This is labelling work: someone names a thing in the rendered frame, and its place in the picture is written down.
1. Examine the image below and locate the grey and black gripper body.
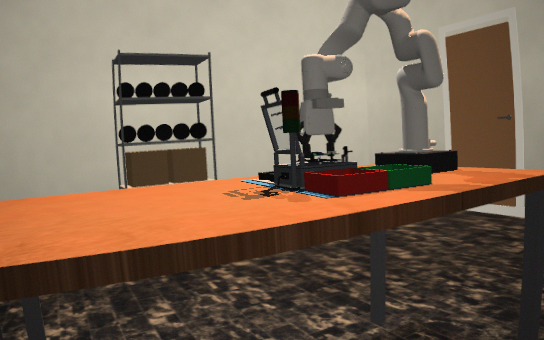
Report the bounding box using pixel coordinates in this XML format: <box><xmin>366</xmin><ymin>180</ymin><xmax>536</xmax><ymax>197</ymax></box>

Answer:
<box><xmin>300</xmin><ymin>99</ymin><xmax>335</xmax><ymax>135</ymax></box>

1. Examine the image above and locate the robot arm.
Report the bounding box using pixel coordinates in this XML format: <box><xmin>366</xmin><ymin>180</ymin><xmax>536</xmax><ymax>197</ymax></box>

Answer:
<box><xmin>301</xmin><ymin>0</ymin><xmax>444</xmax><ymax>153</ymax></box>

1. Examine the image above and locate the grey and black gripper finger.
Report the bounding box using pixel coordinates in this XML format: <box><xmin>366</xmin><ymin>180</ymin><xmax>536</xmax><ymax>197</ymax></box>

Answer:
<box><xmin>325</xmin><ymin>123</ymin><xmax>342</xmax><ymax>151</ymax></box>
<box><xmin>296</xmin><ymin>121</ymin><xmax>312</xmax><ymax>158</ymax></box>

